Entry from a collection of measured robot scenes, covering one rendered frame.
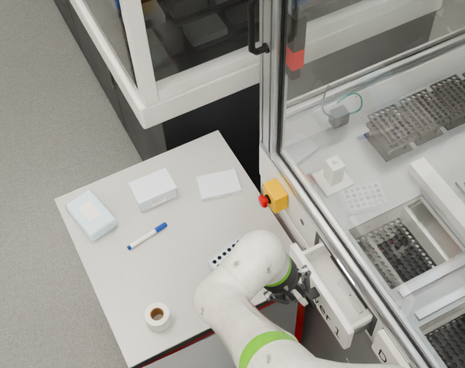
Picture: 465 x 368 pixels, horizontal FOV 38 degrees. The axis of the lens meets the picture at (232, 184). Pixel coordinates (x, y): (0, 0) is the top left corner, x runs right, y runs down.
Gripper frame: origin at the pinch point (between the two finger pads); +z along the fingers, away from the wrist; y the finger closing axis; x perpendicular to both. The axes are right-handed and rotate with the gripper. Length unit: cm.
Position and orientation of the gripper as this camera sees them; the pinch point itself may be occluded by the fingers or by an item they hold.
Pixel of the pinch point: (300, 296)
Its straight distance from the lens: 177.9
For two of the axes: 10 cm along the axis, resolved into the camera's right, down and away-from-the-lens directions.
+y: -8.2, 5.6, 0.6
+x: 4.6, 7.2, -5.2
